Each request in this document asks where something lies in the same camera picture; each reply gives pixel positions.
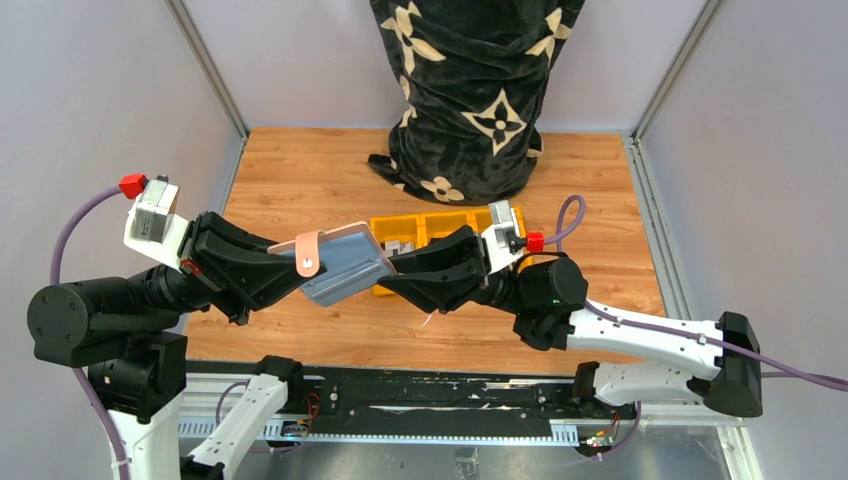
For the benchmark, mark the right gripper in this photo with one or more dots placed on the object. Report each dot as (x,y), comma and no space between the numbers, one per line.
(482,266)

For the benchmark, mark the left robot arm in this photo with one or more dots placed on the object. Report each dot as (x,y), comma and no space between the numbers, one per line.
(118,334)

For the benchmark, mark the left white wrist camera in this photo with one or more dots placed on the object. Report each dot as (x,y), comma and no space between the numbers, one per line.
(153,228)

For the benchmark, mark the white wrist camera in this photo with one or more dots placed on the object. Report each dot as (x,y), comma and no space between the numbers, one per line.
(153,228)
(499,259)

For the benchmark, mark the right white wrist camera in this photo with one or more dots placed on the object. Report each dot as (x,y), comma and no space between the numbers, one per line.
(499,259)

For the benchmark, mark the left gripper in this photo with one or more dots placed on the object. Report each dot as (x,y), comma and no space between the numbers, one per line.
(201,263)

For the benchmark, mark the pink leather card holder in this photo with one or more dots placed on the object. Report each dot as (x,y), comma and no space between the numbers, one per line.
(337,263)

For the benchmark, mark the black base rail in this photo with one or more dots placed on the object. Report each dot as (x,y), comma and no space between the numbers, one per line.
(367,405)

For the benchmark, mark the yellow plastic end bin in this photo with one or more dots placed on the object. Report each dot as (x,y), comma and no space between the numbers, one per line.
(501,226)

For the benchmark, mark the black floral blanket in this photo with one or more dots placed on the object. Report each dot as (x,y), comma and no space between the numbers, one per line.
(474,76)

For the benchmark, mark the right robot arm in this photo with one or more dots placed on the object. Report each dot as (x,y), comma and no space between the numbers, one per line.
(713,362)

